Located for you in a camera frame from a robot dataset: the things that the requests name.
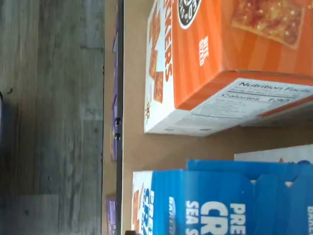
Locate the purple macaroni box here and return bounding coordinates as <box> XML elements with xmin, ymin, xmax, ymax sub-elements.
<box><xmin>112</xmin><ymin>14</ymin><xmax>119</xmax><ymax>52</ymax></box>
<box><xmin>105</xmin><ymin>195</ymin><xmax>117</xmax><ymax>235</ymax></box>
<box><xmin>111</xmin><ymin>94</ymin><xmax>118</xmax><ymax>162</ymax></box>

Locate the blue white pretzel crackers box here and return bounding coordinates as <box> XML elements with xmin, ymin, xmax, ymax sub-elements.
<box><xmin>131</xmin><ymin>159</ymin><xmax>313</xmax><ymax>235</ymax></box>

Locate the tan wooden shelf board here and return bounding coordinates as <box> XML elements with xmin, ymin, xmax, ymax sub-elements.
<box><xmin>101</xmin><ymin>0</ymin><xmax>118</xmax><ymax>235</ymax></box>
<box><xmin>122</xmin><ymin>0</ymin><xmax>313</xmax><ymax>235</ymax></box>

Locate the orange pretzel crackers box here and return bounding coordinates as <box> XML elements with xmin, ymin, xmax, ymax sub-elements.
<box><xmin>143</xmin><ymin>0</ymin><xmax>313</xmax><ymax>137</ymax></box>

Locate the black metal shelf frame rail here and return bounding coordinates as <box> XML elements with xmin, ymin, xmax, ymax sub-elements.
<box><xmin>115</xmin><ymin>0</ymin><xmax>125</xmax><ymax>235</ymax></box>

